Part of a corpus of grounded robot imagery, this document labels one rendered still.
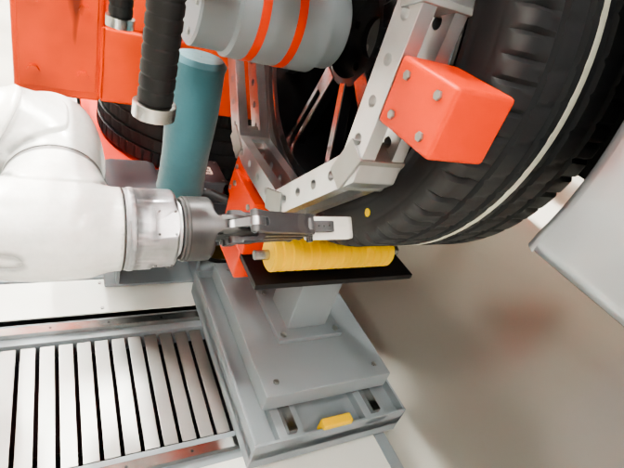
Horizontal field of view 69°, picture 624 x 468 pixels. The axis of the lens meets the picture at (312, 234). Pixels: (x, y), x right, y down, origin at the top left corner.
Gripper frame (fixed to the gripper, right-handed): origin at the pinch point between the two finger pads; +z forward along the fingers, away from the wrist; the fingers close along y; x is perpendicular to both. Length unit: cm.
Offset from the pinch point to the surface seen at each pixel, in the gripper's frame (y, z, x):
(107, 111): -88, -18, 49
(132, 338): -66, -16, -16
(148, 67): 8.7, -24.2, 14.5
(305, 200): -1.3, -2.5, 4.1
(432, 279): -83, 97, -8
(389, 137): 11.8, 2.2, 9.0
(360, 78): 0.0, 8.0, 22.8
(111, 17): -17.9, -24.4, 35.5
